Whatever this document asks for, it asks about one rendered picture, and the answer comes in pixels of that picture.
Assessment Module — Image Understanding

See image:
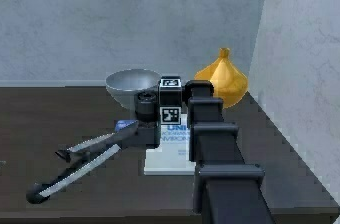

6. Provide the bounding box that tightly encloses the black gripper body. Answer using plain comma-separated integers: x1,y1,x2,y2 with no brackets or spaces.
125,91,161,150

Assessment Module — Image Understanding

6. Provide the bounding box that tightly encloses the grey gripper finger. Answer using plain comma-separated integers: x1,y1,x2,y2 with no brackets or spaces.
55,131,131,163
25,143,122,205

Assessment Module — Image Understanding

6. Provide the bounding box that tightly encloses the dark brown table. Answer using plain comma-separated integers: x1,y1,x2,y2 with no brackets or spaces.
0,86,340,224

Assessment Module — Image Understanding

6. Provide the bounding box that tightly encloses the blue credit card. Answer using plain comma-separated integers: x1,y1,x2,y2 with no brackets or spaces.
114,119,140,133

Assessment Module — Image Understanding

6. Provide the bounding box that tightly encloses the white book with blue print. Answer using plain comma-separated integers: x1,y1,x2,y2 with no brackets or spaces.
143,113,197,176

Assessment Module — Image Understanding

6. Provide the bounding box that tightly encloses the grey metal bowl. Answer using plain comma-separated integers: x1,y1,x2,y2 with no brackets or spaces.
104,68,163,111

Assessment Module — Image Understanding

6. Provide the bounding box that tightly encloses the yellow onion-shaped vase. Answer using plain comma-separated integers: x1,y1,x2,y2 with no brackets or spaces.
193,47,250,109

